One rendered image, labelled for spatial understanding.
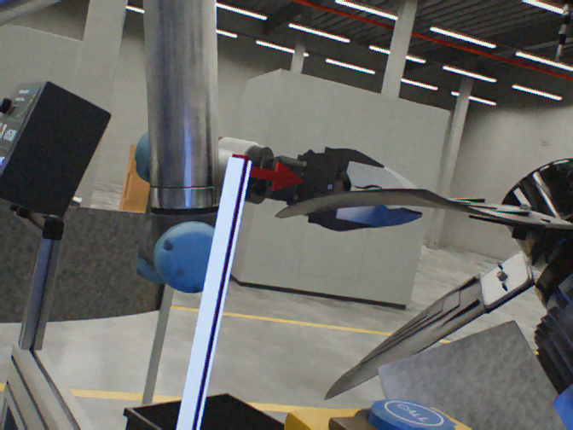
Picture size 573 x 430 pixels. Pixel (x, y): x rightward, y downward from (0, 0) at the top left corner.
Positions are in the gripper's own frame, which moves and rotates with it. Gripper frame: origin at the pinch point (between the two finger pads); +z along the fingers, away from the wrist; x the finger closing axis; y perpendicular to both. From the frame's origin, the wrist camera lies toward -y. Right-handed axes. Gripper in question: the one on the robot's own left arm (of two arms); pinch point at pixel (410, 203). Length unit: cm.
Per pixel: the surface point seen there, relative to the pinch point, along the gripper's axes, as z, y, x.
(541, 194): 12.5, 7.6, -4.6
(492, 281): 9.1, 14.5, 6.0
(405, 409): 9.4, -38.3, 13.8
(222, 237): -9.3, -23.8, 8.1
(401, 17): -288, 1024, -421
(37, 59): -435, 393, -103
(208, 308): -9.4, -23.1, 13.9
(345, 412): 6.6, -38.3, 14.8
